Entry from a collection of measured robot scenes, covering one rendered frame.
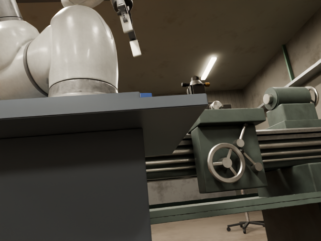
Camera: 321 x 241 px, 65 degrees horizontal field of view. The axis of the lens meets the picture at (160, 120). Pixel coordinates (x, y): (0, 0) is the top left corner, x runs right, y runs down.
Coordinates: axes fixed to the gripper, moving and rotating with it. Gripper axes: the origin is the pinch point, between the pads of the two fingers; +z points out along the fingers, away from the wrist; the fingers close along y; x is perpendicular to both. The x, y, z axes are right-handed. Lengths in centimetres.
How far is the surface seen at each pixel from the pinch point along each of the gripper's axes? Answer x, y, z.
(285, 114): 66, -64, 24
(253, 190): 156, -591, 55
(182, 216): 0, -22, 59
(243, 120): 34, -30, 29
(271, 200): 34, -33, 62
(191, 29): 105, -375, -288
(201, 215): 6, -24, 60
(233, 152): 26, -33, 40
